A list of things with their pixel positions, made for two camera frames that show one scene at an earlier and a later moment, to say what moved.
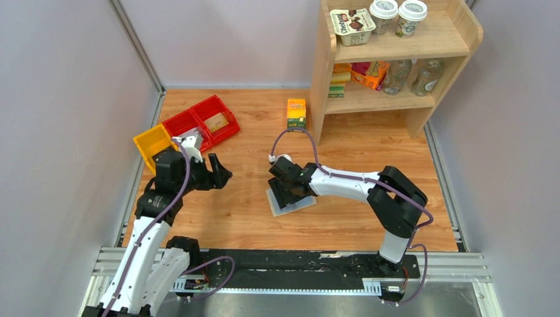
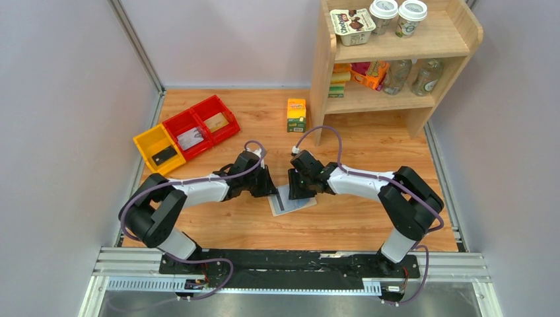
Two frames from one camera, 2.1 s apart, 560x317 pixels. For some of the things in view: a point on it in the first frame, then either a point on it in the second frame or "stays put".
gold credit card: x=216 y=122 stays put
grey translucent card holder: x=275 y=209 stays put
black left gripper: x=206 y=176 to x=264 y=182
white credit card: x=194 y=132 stays put
